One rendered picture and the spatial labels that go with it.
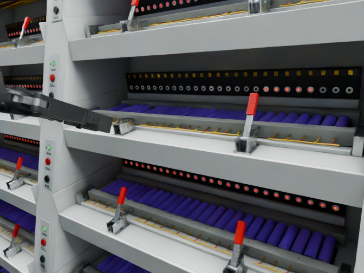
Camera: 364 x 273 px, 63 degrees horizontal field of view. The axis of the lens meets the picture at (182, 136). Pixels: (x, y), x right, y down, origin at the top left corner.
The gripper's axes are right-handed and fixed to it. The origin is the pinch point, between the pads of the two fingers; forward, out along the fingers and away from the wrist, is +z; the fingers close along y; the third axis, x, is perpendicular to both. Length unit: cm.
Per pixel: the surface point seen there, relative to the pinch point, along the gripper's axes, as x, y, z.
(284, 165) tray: -2.0, 33.2, 7.0
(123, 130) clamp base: -0.2, 1.0, 7.8
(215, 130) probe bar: 2.3, 19.4, 11.5
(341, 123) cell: 6.1, 38.0, 16.3
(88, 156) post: -7.3, -18.0, 15.6
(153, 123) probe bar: 2.6, 4.1, 12.5
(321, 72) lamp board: 15.4, 33.4, 19.3
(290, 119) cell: 6.2, 30.2, 16.9
